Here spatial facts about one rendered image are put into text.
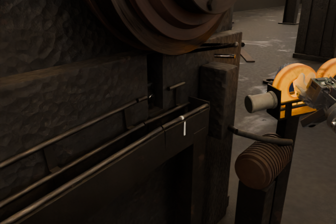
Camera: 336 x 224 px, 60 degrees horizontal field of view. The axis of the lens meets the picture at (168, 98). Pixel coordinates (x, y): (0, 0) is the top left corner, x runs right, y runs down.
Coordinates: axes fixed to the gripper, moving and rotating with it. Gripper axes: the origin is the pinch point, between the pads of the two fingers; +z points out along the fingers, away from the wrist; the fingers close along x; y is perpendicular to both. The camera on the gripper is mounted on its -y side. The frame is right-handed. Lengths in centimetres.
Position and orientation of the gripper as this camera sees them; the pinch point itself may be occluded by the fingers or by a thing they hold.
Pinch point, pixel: (296, 81)
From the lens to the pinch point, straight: 107.0
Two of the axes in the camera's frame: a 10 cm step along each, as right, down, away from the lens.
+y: 0.6, -8.0, -5.9
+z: -2.3, -5.9, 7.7
